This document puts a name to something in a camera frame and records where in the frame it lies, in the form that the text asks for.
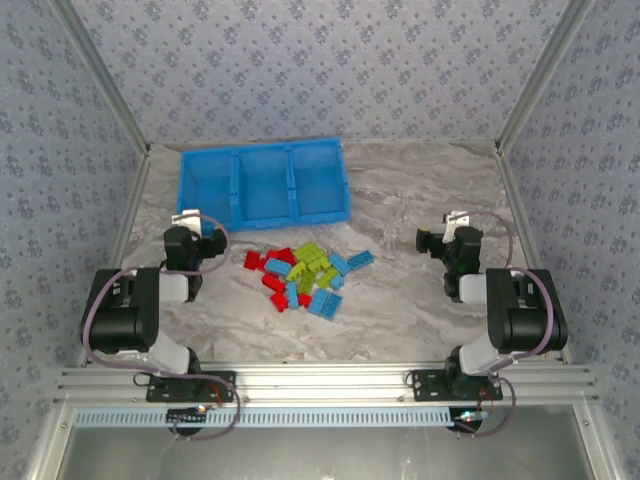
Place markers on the small green lego brick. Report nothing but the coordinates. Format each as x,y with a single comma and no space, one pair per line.
310,273
325,258

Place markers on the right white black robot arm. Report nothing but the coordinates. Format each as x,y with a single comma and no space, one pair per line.
525,320

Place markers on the blue three-compartment plastic bin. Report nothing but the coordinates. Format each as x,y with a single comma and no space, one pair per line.
260,180

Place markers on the small red lego brick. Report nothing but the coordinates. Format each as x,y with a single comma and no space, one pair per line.
305,300

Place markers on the small black circuit board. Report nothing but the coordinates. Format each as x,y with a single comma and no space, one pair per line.
470,415
185,414

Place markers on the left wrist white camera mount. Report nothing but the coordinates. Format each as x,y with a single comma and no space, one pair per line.
187,220

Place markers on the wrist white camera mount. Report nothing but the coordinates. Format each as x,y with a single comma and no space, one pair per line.
187,220
457,220

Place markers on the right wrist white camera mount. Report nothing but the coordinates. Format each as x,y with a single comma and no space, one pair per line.
457,220

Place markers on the aluminium table side rail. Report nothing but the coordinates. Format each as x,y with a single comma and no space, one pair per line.
515,200
121,240

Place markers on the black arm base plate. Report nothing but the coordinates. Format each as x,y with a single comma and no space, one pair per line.
225,382
425,385

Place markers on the aluminium extrusion mounting rail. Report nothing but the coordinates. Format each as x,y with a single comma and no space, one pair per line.
320,382

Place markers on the aluminium frame post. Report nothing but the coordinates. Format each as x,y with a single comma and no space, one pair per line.
542,75
102,75

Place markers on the aluminium lower frame bar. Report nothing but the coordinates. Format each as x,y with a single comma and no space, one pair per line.
47,445
597,445

